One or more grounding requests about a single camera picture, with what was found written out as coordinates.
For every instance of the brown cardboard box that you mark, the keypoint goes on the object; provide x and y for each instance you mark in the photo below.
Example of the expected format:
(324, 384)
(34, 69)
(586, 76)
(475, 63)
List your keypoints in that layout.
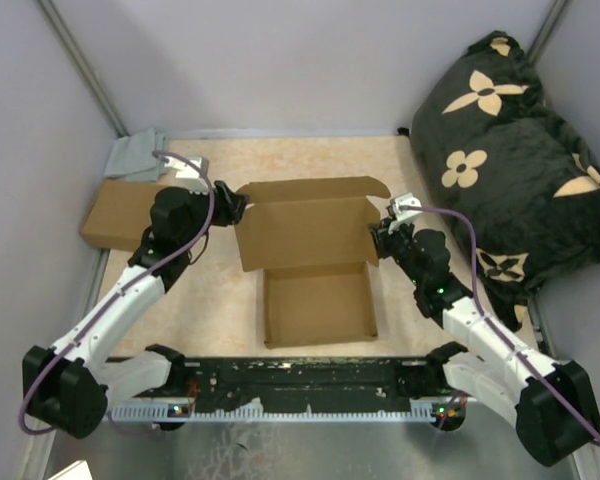
(310, 239)
(120, 215)

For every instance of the closed brown cardboard box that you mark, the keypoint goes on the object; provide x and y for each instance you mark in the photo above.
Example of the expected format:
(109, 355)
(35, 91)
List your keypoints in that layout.
(120, 215)

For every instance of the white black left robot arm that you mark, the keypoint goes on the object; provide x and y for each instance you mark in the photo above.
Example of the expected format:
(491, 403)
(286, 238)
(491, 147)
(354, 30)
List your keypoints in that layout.
(105, 310)

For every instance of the black floral plush pillow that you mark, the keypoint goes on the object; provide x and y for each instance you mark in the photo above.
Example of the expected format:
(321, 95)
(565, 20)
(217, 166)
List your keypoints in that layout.
(522, 182)

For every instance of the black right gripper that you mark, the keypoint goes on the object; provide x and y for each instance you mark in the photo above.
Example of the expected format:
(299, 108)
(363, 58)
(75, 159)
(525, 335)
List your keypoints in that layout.
(383, 237)

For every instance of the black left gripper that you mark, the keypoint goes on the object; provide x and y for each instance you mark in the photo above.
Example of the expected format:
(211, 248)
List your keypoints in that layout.
(228, 205)

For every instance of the aluminium frame rail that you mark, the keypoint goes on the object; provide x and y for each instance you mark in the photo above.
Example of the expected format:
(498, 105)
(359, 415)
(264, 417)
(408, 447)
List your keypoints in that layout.
(164, 387)

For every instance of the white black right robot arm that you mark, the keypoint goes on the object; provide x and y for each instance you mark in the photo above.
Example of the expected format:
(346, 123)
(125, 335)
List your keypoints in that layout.
(495, 345)

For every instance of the white paper corner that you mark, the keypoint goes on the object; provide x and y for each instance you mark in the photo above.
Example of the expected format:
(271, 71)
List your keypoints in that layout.
(78, 470)

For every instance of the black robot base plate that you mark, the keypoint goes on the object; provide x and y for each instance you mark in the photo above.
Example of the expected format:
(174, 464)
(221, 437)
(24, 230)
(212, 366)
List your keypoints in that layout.
(302, 389)

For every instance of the grey folded cloth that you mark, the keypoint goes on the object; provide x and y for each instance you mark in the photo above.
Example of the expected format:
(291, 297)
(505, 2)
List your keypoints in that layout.
(131, 157)

